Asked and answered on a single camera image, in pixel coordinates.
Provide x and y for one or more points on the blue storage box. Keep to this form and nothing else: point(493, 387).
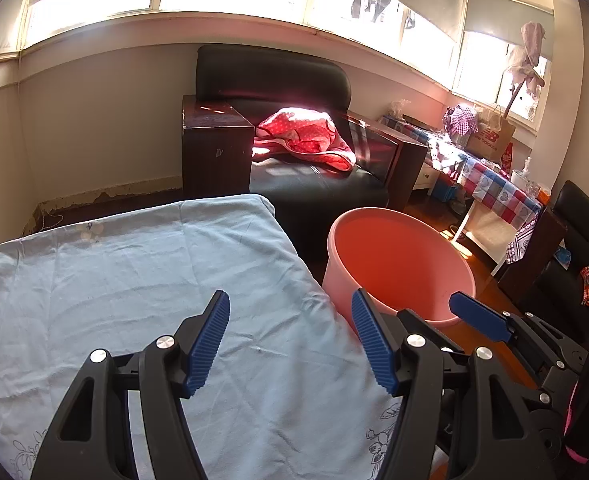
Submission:
point(444, 190)

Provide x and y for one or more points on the purple checkered cloth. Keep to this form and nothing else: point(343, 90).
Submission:
point(460, 120)

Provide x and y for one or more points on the pink artificial flower plant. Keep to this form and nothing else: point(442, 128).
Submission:
point(523, 62)

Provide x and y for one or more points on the brown paper shopping bag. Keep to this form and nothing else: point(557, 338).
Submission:
point(493, 135)

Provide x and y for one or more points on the white side table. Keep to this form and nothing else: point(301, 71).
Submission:
point(488, 231)

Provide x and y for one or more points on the white drawer cabinet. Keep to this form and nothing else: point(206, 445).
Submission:
point(426, 179)

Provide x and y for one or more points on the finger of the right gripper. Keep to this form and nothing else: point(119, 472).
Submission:
point(480, 317)

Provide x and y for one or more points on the black leather armchair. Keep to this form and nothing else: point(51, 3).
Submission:
point(236, 88)

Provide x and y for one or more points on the pink plastic bucket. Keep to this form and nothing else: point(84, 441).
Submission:
point(401, 262)

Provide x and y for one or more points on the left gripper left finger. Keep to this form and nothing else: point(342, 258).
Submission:
point(171, 370)

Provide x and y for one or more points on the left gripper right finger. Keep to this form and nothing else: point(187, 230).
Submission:
point(411, 367)

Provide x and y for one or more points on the red polka dot cloth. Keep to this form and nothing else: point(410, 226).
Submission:
point(304, 134)

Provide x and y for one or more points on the light blue bed sheet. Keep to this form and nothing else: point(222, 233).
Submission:
point(290, 394)

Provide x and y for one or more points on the checkered tablecloth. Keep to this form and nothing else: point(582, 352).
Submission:
point(489, 189)

